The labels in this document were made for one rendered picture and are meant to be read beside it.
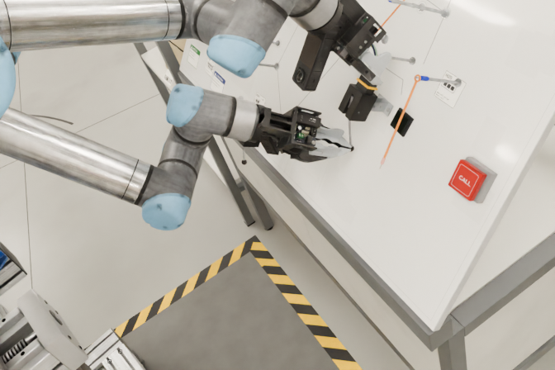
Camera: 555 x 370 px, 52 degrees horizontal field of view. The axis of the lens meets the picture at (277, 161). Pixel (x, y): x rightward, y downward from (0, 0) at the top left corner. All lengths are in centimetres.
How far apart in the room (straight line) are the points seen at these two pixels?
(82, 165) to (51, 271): 188
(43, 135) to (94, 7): 26
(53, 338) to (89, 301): 159
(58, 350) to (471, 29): 86
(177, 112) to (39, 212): 222
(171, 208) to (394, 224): 42
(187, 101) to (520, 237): 73
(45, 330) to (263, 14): 61
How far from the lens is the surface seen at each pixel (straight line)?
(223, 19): 82
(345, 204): 120
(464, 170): 96
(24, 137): 98
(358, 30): 94
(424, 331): 109
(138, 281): 253
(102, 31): 82
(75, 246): 285
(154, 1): 86
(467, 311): 118
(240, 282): 232
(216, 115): 99
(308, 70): 94
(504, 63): 97
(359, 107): 105
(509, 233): 128
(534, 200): 134
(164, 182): 98
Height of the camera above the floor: 183
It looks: 43 degrees down
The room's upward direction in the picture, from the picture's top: 21 degrees counter-clockwise
